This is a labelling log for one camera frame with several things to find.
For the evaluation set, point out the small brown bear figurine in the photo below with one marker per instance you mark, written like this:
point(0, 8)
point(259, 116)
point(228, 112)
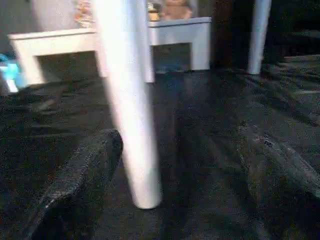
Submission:
point(175, 9)

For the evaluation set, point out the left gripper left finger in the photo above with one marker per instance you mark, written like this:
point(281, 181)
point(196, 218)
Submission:
point(70, 195)

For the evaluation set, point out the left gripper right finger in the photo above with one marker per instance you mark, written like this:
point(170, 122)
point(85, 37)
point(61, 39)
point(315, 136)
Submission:
point(285, 175)

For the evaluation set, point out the white plastic table leg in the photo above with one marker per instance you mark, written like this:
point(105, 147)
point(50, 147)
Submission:
point(132, 100)
point(260, 35)

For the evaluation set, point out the white cabinet with glass doors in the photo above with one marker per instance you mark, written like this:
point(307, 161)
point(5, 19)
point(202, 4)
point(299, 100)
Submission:
point(50, 42)

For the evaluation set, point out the light blue plastic object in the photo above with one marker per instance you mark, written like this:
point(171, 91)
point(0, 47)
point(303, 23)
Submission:
point(9, 72)

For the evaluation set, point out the black work mat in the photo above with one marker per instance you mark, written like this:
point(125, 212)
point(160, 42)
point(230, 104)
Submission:
point(210, 150)

